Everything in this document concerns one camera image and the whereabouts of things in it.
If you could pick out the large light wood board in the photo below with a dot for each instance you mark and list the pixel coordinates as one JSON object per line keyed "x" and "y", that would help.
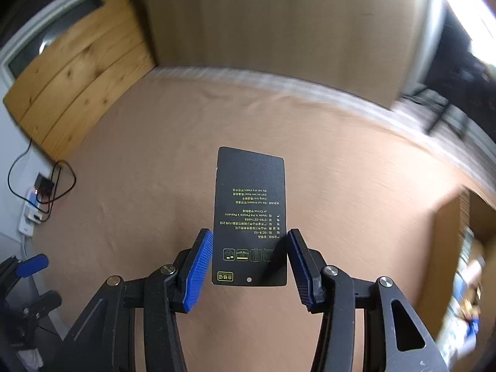
{"x": 271, "y": 27}

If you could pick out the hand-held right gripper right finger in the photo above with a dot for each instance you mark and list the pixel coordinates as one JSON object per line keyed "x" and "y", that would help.
{"x": 300, "y": 271}

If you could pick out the cardboard box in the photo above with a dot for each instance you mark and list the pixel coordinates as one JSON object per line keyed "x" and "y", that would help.
{"x": 445, "y": 248}

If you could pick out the black card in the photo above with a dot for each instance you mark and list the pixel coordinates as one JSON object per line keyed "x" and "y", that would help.
{"x": 248, "y": 186}

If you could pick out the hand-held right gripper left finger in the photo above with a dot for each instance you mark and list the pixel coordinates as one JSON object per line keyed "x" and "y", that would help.
{"x": 199, "y": 271}

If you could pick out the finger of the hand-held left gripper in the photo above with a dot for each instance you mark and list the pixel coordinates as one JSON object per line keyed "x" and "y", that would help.
{"x": 33, "y": 263}
{"x": 40, "y": 305}

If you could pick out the pine wood panel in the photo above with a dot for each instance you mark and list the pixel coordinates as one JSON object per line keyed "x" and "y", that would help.
{"x": 77, "y": 77}

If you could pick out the white power strip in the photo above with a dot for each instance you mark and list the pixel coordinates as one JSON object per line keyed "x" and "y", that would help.
{"x": 31, "y": 213}

